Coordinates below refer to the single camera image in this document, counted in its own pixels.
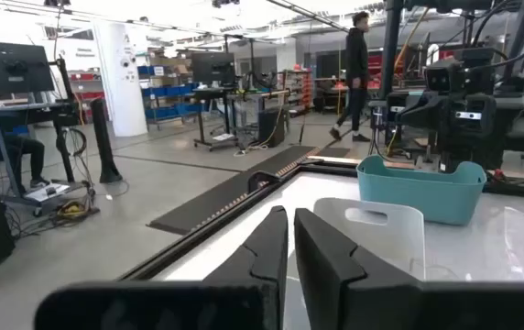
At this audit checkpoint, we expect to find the shelf with blue bins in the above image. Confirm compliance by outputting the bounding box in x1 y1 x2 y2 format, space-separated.
137 63 208 130

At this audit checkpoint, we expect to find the black monitor stand pole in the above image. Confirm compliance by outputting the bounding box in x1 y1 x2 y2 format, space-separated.
53 57 90 184

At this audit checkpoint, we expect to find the black floor post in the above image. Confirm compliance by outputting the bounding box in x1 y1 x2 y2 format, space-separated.
90 98 124 184

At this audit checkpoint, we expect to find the shelf with orange bins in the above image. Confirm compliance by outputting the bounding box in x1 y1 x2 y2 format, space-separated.
282 68 314 116

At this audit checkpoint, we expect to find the black aluminium table frame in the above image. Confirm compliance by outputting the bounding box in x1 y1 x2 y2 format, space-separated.
118 159 359 281

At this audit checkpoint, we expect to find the walking person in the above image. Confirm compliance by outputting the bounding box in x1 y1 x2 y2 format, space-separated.
328 11 373 143

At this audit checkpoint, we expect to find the large black monitor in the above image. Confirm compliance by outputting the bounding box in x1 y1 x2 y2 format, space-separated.
0 39 56 97

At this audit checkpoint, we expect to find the silver-faced wrist camera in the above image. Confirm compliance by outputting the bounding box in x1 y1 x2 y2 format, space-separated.
453 110 484 122

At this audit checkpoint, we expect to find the seated person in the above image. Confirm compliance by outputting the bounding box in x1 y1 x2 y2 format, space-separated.
0 95 51 189

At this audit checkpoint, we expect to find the white translucent plastic bin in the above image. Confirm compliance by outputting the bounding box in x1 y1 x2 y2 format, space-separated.
312 197 427 281

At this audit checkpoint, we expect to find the black rolling desk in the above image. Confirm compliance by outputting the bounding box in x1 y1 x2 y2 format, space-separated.
191 84 245 152

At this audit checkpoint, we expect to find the yellow floor cable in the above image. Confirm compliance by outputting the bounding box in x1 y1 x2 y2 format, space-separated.
233 91 287 158

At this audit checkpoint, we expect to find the yellow cable coil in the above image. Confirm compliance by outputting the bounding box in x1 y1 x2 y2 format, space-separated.
55 200 90 220

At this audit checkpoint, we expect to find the grey rolling workstation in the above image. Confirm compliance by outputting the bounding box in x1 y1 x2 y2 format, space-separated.
0 98 101 219

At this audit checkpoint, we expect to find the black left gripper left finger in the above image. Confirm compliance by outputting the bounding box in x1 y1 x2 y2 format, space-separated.
202 204 289 330

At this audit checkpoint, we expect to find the black computer tower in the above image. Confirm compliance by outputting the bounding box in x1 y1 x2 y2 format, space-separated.
257 107 286 149

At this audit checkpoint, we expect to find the black cable clamp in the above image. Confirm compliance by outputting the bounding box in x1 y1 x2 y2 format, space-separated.
246 170 282 193

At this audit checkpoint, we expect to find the teal plastic bin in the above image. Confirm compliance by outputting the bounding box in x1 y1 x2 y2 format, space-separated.
355 154 488 226

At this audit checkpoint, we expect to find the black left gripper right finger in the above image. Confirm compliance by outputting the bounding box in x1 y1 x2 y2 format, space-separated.
293 207 423 330

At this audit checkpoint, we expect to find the white pillar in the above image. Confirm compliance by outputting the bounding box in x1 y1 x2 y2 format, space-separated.
92 20 149 138

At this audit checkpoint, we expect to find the shelf with red bins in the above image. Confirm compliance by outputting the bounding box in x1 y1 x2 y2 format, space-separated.
67 68 107 125

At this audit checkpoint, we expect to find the black striped-edge floor mat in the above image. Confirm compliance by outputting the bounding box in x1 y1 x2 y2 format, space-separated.
147 145 350 236

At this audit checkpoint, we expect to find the black monitor on stand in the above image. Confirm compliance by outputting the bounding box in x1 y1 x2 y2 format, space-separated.
191 51 236 86

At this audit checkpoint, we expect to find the black vertical frame post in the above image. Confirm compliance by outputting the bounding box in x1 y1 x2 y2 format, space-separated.
378 0 405 100

